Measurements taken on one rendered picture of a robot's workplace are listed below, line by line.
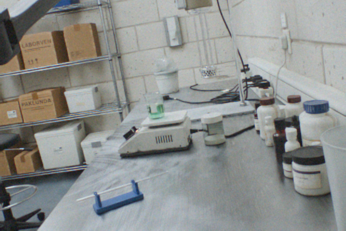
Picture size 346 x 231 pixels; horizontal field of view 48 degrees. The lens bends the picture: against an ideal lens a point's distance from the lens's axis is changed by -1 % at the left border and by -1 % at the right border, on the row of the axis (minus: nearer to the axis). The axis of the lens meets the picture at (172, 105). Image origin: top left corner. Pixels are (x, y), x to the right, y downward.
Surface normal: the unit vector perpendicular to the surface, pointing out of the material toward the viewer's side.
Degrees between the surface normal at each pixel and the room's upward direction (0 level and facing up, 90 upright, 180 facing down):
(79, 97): 92
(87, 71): 90
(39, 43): 90
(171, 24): 90
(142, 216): 0
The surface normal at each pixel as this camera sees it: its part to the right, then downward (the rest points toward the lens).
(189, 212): -0.17, -0.97
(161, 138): -0.15, 0.20
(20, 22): 0.96, 0.18
